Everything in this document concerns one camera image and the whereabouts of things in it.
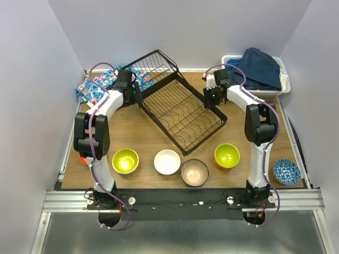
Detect black wire dish rack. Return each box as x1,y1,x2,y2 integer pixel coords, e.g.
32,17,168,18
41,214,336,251
121,49,227,156

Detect white bowl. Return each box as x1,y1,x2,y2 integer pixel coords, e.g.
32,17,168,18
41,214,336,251
154,150,181,175

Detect dark glazed bowl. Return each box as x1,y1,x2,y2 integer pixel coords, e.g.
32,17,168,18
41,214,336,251
180,159,209,187

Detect blue triangle pattern bowl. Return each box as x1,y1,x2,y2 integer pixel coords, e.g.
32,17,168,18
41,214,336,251
273,159,301,185

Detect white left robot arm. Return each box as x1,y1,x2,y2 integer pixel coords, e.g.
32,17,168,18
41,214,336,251
73,68,140,209

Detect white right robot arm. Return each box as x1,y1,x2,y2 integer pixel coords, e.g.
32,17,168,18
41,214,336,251
202,69,281,207

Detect blue floral cloth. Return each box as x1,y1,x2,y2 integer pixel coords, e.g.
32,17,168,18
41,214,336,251
75,67,156,104

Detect white perforated basket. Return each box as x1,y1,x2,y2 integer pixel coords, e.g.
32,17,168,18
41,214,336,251
221,55,291,98

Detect dark blue jeans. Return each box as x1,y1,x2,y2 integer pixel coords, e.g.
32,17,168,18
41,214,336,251
225,48,282,91

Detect green orange bowl right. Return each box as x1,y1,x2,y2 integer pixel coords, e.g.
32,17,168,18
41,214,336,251
214,143,240,169

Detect yellow-green bowl left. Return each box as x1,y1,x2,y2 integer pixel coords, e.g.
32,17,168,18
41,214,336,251
112,148,139,175

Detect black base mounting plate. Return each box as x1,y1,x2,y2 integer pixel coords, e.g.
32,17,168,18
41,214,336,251
87,188,275,221

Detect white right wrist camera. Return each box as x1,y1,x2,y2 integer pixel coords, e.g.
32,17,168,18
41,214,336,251
202,74,217,90

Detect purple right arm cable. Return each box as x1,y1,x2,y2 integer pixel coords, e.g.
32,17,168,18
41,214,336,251
203,63,281,228

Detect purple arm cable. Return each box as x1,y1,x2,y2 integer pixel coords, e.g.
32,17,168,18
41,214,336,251
203,63,281,228
87,62,132,231

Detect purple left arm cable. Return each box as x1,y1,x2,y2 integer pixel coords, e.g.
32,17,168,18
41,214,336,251
87,62,132,231

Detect aluminium frame rail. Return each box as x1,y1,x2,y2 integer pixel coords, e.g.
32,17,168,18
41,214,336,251
42,189,325,213

